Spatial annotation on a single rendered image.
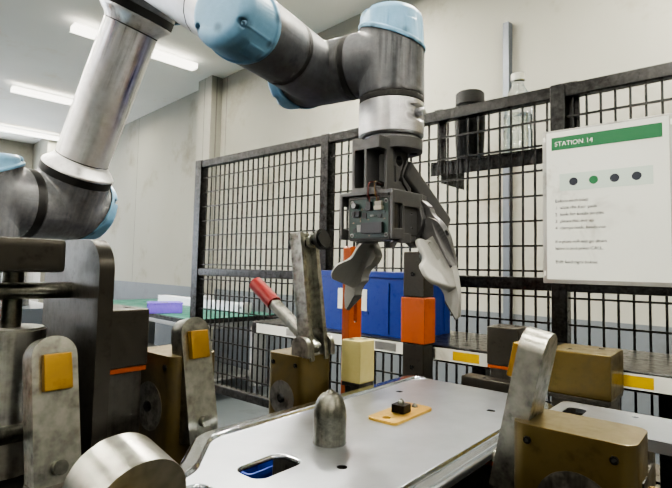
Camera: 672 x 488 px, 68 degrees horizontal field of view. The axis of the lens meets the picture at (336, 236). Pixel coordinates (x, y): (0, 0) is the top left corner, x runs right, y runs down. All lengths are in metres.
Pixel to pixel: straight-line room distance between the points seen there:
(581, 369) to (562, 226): 0.40
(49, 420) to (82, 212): 0.51
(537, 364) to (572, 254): 0.64
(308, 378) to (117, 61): 0.57
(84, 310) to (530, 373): 0.41
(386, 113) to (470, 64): 3.21
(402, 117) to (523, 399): 0.31
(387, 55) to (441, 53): 3.35
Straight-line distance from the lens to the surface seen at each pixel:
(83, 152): 0.92
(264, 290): 0.74
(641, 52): 3.31
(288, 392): 0.69
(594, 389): 0.77
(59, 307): 0.58
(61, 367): 0.48
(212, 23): 0.52
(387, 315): 1.02
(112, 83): 0.91
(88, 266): 0.53
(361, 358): 0.72
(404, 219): 0.54
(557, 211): 1.09
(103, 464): 0.20
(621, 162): 1.08
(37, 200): 0.90
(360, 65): 0.59
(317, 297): 0.69
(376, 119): 0.56
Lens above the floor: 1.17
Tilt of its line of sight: 4 degrees up
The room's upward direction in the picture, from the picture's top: 1 degrees clockwise
